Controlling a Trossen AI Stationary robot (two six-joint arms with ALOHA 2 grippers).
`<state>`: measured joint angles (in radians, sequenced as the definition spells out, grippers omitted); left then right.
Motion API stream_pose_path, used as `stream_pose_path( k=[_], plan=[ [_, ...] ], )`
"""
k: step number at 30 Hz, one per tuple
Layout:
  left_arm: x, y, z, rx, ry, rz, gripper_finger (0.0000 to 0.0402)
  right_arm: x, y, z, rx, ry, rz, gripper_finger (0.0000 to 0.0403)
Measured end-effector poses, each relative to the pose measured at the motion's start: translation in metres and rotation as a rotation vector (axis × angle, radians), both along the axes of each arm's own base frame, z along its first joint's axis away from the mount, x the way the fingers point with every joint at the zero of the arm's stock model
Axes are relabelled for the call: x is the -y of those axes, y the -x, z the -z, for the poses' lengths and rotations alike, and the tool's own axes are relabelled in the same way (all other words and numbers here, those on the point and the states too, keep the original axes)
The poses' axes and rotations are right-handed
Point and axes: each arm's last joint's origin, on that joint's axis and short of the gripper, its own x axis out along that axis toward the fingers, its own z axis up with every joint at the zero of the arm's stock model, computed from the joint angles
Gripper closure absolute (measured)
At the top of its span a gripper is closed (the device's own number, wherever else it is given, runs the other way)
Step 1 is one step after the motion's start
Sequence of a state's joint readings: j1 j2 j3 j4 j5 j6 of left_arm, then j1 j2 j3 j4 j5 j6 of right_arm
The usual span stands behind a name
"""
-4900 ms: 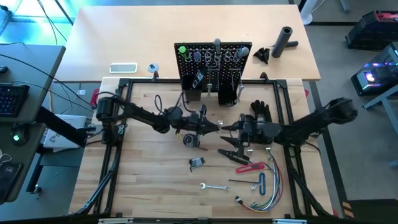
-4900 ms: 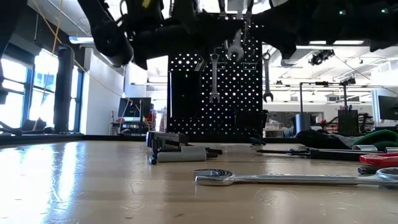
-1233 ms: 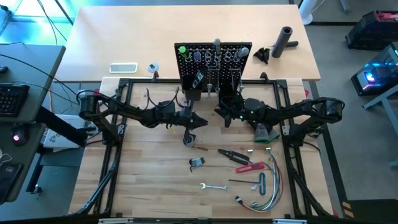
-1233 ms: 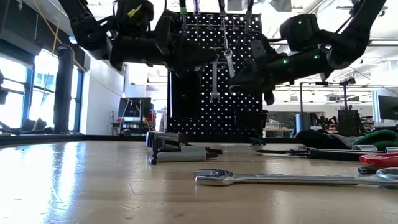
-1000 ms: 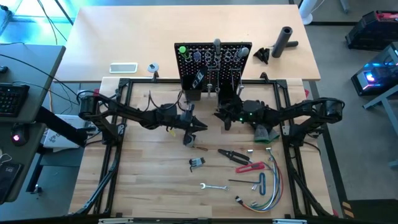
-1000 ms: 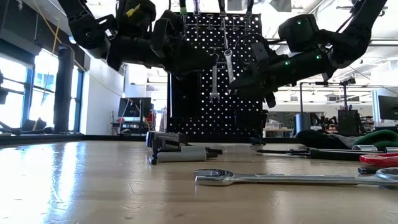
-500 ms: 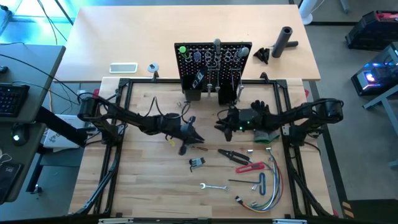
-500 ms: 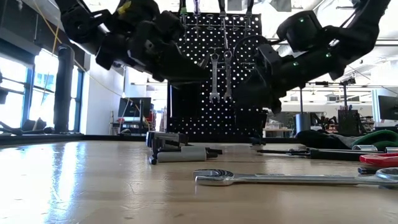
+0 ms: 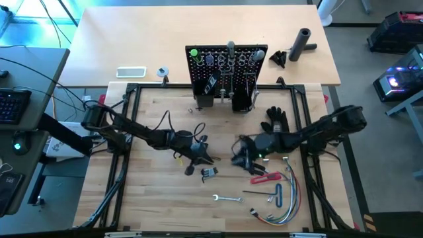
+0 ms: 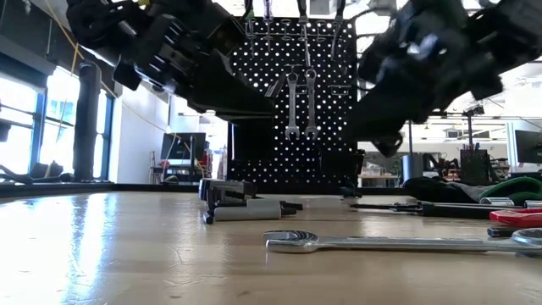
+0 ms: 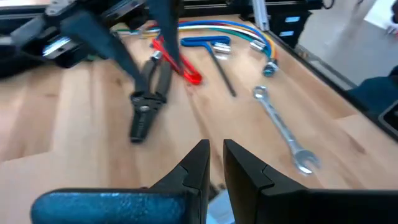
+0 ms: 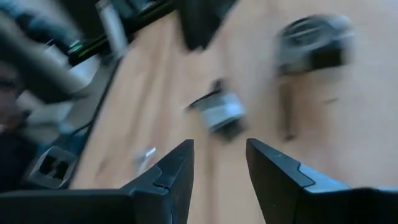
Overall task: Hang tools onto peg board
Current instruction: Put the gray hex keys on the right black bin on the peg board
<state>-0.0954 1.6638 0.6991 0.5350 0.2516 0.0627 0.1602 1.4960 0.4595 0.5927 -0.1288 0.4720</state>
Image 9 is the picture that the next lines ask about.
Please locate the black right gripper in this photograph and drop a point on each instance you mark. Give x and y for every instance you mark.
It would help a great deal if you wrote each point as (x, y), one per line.
(261, 143)

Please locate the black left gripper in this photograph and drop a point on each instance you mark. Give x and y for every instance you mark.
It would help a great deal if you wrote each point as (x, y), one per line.
(195, 152)

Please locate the black work glove green cuff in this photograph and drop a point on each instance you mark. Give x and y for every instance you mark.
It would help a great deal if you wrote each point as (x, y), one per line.
(276, 119)

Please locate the small silver combination wrench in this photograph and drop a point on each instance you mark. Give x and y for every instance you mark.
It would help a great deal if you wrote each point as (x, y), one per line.
(231, 96)

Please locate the black tool with white labels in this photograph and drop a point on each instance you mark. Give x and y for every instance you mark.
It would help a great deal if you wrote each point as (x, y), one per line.
(211, 81)

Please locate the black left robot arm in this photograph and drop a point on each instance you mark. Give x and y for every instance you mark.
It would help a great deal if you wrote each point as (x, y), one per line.
(138, 130)

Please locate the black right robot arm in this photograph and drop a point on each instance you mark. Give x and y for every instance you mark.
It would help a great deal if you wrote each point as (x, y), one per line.
(314, 130)

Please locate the red flat tool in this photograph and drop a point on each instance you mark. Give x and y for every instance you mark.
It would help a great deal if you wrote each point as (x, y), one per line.
(264, 178)

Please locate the short black pegboard bin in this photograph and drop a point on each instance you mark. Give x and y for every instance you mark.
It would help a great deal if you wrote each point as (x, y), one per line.
(241, 104)

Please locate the tall black pegboard bin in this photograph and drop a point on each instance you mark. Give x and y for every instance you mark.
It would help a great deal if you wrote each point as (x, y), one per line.
(203, 99)

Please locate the black metal pegboard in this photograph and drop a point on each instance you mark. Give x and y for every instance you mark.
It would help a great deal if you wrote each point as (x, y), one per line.
(241, 71)

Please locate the grey cylinder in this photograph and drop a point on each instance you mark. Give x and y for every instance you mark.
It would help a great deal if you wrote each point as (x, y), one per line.
(299, 44)

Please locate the short black rod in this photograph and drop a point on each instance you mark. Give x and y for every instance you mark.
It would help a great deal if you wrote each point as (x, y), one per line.
(310, 47)

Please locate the white rectangular tray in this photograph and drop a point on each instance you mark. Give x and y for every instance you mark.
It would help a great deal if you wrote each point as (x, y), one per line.
(131, 71)

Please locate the light wooden table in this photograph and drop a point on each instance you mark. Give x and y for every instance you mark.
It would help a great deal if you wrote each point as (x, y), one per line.
(132, 33)

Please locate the black support beam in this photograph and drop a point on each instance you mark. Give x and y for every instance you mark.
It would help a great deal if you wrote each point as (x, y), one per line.
(62, 132)

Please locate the white fan base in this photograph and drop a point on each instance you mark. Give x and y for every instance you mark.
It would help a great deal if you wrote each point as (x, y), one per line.
(330, 16)

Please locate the white cardboard box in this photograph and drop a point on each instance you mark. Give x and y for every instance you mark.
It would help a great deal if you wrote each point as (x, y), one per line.
(57, 150)

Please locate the grey table legs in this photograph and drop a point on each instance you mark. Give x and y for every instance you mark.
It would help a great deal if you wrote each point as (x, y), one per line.
(409, 115)

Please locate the computer case with coloured lights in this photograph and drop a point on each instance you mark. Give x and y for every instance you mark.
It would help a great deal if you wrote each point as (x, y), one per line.
(400, 77)

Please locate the black and red case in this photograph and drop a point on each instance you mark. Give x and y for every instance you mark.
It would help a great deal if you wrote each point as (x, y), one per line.
(396, 29)

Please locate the black computer mouse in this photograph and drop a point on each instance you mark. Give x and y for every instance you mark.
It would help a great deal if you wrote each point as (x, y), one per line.
(21, 144)

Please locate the dark grey desk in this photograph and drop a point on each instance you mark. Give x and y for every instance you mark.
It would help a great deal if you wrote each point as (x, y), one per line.
(33, 66)

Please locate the black smartphone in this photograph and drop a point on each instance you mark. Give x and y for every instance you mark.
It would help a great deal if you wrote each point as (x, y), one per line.
(10, 191)

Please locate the black keyboard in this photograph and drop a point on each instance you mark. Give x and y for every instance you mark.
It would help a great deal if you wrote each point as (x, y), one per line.
(13, 105)

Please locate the black aluminium table frame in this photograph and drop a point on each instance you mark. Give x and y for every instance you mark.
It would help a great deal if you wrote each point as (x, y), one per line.
(148, 86)

